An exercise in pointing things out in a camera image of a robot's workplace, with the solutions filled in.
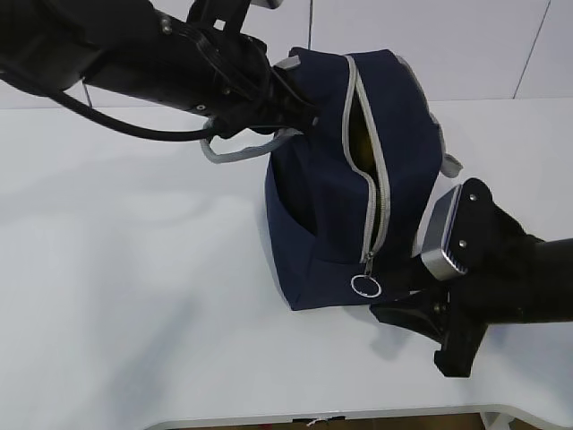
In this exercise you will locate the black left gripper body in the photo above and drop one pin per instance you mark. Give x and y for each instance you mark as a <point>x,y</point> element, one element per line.
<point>206,65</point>

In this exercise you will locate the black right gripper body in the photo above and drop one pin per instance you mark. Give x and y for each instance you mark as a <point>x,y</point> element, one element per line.
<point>499,286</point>

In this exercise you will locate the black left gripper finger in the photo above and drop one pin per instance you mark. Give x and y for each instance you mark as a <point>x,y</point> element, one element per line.
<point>285,105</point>

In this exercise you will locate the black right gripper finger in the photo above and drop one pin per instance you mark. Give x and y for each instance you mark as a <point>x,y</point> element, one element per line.
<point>425,312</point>
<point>409,276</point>

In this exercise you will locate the yellow banana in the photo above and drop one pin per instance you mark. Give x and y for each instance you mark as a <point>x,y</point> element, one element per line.
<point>361,149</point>

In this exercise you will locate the navy blue lunch bag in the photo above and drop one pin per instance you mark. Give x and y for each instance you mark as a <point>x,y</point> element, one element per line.
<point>320,207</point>

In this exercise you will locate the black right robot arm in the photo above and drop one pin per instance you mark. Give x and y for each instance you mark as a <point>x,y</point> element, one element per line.
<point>553,278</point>

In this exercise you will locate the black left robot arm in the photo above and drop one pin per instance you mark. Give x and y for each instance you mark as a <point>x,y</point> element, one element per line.
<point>48,46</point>

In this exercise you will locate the white tag under table edge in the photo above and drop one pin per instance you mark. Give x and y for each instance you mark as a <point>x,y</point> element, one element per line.
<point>317,420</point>

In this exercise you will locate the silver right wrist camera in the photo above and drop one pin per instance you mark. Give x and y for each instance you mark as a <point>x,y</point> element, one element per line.
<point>436,254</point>

